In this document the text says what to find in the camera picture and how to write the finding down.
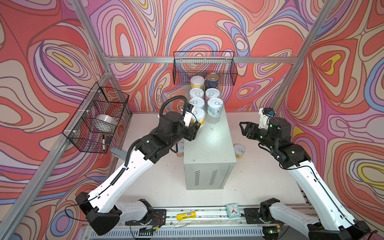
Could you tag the blue label tin can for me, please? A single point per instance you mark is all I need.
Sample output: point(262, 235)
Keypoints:
point(212, 81)

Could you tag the yellow label tag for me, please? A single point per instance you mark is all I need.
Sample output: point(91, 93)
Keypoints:
point(184, 216)

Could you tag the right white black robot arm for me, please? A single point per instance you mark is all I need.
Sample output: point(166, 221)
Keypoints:
point(333, 221)

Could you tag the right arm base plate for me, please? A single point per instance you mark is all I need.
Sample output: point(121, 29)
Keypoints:
point(253, 216)

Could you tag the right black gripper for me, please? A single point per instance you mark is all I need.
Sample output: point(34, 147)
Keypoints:
point(253, 126)

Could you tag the small green alarm clock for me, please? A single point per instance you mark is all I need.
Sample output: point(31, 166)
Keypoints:
point(233, 211)

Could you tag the black wire basket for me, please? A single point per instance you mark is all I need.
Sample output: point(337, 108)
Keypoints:
point(187, 64)
point(86, 132)

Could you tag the black marker pen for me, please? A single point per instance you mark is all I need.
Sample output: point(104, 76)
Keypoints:
point(103, 143)

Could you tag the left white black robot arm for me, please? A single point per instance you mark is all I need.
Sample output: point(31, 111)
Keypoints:
point(101, 207)

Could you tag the grey blue sponge block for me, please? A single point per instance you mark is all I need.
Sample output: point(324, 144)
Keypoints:
point(119, 153)

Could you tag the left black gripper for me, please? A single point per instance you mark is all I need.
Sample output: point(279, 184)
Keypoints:
point(192, 132)

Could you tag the black wire basket back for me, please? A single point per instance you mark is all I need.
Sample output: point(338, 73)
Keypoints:
point(187, 64)

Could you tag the pink label pull-tab can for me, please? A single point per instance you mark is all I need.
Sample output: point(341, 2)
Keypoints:
point(196, 93)

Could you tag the white tape roll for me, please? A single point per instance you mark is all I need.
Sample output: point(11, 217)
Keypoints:
point(107, 119)

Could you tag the green orange peach can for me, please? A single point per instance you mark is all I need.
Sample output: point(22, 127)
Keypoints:
point(197, 82)

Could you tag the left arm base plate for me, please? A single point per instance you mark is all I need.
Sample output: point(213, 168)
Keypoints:
point(154, 218)

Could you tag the grey metal cabinet box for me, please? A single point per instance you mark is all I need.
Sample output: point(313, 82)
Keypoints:
point(210, 158)

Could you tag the black wire basket left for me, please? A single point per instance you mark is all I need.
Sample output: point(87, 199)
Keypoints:
point(86, 132)

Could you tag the yellow label can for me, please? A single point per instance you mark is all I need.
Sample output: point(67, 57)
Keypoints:
point(239, 151)

